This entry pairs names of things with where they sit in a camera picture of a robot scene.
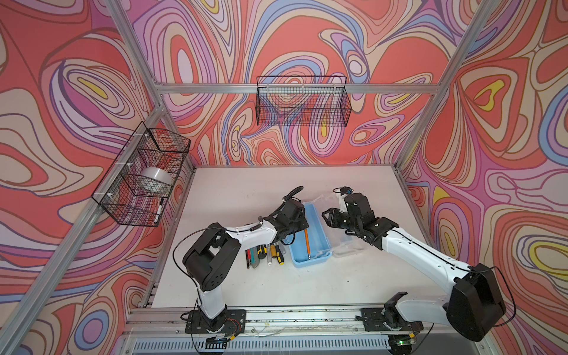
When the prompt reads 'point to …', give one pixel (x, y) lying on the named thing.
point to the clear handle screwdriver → (282, 248)
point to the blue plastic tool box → (319, 245)
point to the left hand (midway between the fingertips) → (311, 219)
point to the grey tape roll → (156, 180)
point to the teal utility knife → (254, 258)
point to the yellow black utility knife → (262, 251)
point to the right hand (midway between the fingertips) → (327, 219)
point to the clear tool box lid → (339, 242)
